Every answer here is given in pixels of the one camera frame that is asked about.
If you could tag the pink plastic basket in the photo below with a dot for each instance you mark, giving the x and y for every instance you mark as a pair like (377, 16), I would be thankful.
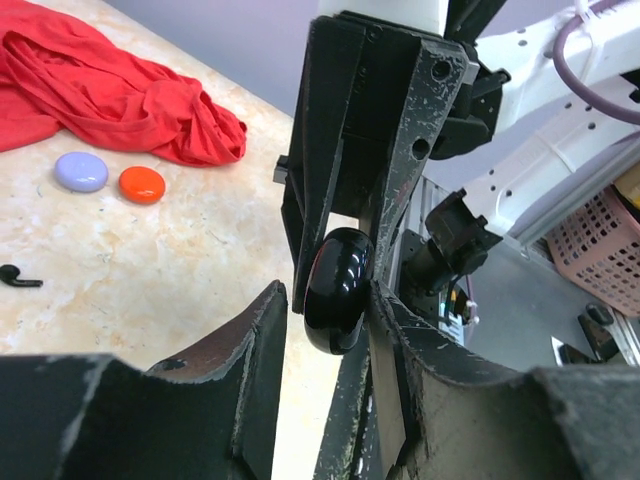
(597, 248)

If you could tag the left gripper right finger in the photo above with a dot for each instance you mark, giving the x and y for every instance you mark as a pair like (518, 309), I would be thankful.
(446, 413)

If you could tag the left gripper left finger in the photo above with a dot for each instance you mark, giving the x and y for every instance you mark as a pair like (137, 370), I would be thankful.
(223, 416)

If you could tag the black round charging case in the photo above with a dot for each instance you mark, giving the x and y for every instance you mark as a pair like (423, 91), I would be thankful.
(337, 290)

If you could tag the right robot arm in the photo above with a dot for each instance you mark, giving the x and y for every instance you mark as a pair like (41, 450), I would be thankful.
(583, 52)

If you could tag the purple earbud charging case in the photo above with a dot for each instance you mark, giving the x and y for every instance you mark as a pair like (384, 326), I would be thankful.
(81, 172)

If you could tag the red crumpled cloth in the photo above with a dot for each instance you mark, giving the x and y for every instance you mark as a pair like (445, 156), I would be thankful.
(58, 72)

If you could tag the red round charging case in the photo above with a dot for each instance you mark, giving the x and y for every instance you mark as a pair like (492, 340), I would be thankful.
(141, 185)

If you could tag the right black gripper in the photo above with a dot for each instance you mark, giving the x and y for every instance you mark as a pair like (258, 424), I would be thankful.
(373, 99)

